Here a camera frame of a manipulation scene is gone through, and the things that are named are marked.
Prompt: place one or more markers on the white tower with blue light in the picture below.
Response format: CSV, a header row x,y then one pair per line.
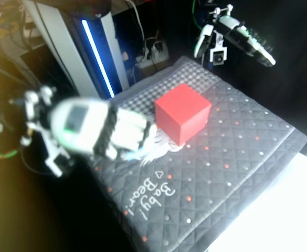
x,y
64,44

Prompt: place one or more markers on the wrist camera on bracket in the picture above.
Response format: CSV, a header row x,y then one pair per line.
x,y
56,162
218,57

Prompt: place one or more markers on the white power strip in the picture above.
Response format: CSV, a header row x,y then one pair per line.
x,y
156,52

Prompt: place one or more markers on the red cube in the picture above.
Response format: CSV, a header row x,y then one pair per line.
x,y
182,115

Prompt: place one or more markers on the grey quilt with printed bear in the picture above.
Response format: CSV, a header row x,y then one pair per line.
x,y
208,170

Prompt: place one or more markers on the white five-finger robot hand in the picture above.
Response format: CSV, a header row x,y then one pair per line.
x,y
90,126
242,35

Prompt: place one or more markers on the blue cube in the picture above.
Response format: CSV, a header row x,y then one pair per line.
x,y
133,156

